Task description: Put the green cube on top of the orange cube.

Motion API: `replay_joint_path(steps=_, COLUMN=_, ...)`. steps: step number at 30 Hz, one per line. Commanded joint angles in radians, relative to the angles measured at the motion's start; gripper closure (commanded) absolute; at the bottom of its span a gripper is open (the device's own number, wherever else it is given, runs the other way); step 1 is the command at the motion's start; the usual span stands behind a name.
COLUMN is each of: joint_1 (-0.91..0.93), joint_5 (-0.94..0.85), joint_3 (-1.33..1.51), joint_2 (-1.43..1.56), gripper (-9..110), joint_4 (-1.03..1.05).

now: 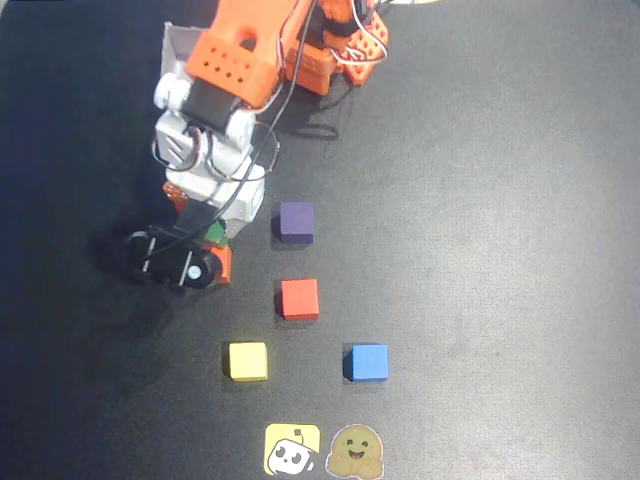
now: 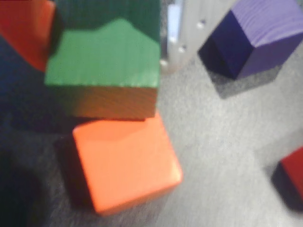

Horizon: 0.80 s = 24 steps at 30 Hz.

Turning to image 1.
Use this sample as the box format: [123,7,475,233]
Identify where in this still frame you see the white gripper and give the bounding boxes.
[161,154,267,241]

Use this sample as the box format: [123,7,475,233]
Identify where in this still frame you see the green cube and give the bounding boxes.
[203,221,229,249]

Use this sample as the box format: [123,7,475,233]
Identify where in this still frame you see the orange robot base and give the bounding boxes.
[284,0,392,97]

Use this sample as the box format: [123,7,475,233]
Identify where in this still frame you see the orange cube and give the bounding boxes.
[198,243,234,286]

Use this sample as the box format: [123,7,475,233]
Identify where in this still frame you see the purple cube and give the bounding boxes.
[272,200,316,245]

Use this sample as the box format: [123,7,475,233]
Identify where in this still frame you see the red cube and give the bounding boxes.
[274,278,321,322]

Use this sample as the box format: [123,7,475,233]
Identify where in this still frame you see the yellow cube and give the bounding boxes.
[228,341,269,383]

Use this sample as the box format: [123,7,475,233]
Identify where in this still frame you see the blue cube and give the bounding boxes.
[343,343,390,384]

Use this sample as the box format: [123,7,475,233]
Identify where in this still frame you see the white cardboard box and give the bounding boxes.
[162,21,211,79]

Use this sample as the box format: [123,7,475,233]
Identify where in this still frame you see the yellow robot face sticker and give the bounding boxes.
[263,423,322,477]

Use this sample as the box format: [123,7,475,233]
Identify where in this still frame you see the hugging face emoji sticker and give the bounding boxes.
[325,424,386,479]

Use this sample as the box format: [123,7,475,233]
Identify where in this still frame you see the black mat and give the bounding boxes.
[0,0,640,480]

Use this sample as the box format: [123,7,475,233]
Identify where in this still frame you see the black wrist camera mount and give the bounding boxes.
[123,199,227,295]

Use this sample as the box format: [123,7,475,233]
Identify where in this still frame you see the black cable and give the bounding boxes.
[214,0,340,226]

